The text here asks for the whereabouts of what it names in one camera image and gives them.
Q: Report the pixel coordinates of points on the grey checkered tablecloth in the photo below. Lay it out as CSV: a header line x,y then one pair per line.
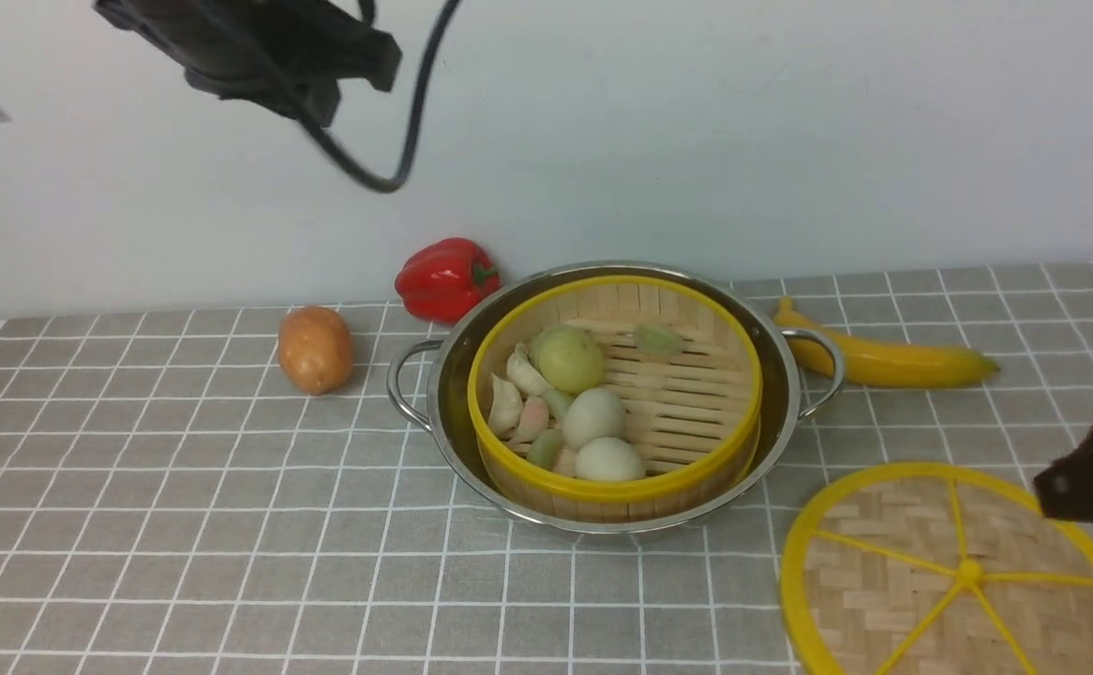
x,y
170,505

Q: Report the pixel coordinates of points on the yellow banana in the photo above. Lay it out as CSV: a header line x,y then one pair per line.
x,y
896,365

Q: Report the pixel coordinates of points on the pale green dumpling middle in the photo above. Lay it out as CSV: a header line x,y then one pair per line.
x,y
558,403

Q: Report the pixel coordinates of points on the red bell pepper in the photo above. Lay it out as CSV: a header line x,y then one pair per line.
x,y
444,282

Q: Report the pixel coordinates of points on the small green dumpling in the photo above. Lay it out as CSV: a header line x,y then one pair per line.
x,y
658,340

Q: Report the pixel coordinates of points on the white dumpling lower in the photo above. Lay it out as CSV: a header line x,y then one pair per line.
x,y
505,407

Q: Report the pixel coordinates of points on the green dumpling lower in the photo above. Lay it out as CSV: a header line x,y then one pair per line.
x,y
545,450

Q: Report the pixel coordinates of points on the white round bun upper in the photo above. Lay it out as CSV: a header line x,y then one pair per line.
x,y
594,414

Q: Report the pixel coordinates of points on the pink dumpling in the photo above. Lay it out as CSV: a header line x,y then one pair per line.
x,y
533,421

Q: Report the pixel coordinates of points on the brown potato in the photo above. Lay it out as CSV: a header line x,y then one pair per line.
x,y
315,349

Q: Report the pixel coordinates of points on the bamboo steamer basket yellow rim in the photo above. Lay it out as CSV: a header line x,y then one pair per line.
x,y
694,418

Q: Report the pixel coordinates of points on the stainless steel pot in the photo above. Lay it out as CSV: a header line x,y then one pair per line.
x,y
801,372

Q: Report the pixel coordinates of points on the white round bun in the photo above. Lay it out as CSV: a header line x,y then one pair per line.
x,y
594,414
609,460

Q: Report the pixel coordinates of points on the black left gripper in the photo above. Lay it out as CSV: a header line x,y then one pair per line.
x,y
223,45

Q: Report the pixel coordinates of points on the white dumpling upper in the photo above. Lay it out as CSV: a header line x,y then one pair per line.
x,y
520,370

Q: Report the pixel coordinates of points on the white dumpling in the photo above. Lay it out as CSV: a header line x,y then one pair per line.
x,y
520,370
505,407

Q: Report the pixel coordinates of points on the white round bun lower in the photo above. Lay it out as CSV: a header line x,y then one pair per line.
x,y
609,460

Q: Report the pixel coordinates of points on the woven bamboo steamer lid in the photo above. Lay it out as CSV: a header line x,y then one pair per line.
x,y
935,569

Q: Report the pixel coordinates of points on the large green-white bun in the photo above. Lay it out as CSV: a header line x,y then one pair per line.
x,y
568,358

